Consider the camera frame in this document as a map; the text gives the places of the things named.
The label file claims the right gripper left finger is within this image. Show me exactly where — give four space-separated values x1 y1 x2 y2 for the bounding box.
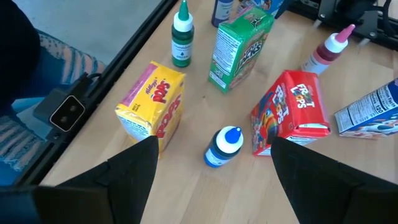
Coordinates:
34 136 160 224

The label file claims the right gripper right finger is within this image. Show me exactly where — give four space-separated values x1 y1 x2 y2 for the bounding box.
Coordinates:
270 136 398 224

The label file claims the blue Frosted Flakes cereal box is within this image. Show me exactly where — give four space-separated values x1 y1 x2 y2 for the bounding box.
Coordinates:
334 77 398 140

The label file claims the pink food colouring bottle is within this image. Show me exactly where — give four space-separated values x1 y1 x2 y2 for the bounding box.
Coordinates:
300 24 356 76

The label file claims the green Apple Jacks cereal box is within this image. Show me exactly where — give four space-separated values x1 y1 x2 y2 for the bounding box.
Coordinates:
208 6 276 94

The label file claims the red Froot Loops cereal box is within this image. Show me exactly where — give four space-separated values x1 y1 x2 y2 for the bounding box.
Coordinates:
250 70 332 157

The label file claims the yellow Corn Pops cereal box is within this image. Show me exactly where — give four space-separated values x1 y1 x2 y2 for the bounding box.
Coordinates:
114 60 187 154

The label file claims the blue food colouring bottle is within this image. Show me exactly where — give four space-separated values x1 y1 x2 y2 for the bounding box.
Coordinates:
203 125 244 169

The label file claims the green food colouring bottle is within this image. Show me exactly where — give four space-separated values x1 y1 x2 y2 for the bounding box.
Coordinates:
170 0 195 68

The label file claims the person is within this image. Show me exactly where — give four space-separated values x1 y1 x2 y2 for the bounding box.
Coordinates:
0 0 107 187

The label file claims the blue and pink cereal box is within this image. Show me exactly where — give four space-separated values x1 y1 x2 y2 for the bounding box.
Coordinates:
238 0 285 17

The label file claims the purple food colouring bottle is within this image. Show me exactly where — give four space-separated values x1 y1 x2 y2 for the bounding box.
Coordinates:
211 0 236 28

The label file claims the grey table-level camera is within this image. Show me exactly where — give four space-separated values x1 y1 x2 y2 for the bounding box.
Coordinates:
33 73 94 134

